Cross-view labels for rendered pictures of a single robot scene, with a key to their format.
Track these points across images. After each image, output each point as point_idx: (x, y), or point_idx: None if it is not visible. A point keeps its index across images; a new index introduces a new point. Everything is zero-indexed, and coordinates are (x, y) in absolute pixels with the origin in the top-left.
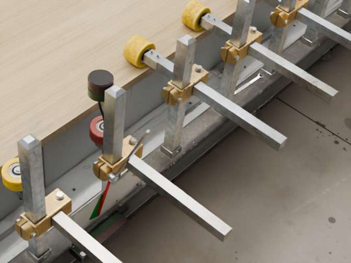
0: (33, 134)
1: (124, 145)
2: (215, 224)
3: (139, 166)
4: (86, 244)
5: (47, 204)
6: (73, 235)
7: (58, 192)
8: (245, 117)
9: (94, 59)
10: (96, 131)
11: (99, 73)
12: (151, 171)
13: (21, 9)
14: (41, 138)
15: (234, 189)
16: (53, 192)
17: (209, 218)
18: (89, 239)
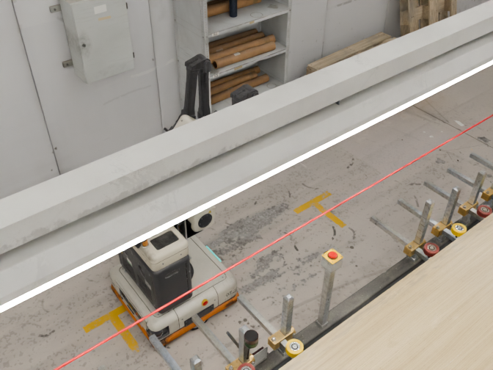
0: (287, 369)
1: (236, 366)
2: (199, 318)
3: (229, 355)
4: (262, 316)
5: (279, 335)
6: (268, 321)
7: (274, 338)
8: (166, 352)
9: None
10: (252, 366)
11: (252, 338)
12: (224, 351)
13: None
14: (283, 366)
15: None
16: (276, 342)
17: (201, 322)
18: (260, 318)
